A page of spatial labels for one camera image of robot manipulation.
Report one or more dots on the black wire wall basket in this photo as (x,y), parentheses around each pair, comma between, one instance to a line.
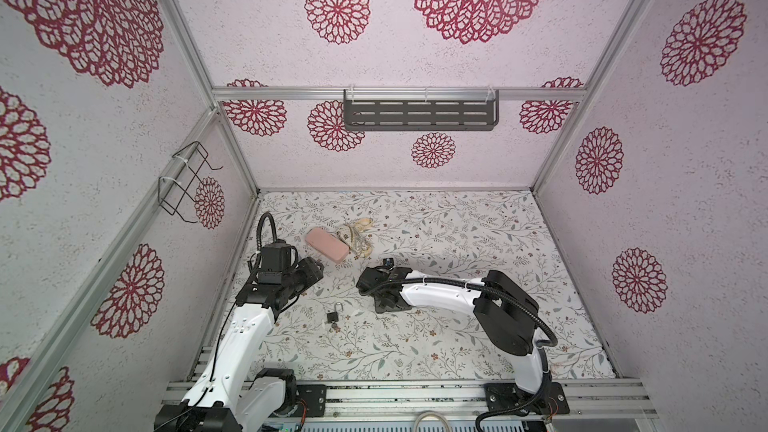
(193,198)

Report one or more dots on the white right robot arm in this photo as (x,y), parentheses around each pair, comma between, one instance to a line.
(507,315)

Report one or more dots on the pink glasses case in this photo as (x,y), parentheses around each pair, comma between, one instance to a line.
(327,245)

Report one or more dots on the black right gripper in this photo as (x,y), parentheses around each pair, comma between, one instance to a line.
(378,308)

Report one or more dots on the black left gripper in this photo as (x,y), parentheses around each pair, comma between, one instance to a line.
(312,273)

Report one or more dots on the black padlock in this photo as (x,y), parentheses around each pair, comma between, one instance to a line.
(335,314)

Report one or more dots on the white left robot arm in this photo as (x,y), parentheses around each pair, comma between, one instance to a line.
(219,400)

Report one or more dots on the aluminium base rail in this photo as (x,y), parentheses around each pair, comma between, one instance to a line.
(464,400)

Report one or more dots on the map print glasses case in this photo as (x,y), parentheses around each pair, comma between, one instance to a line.
(355,240)

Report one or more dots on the dark grey wall shelf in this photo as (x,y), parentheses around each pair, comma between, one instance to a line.
(425,115)

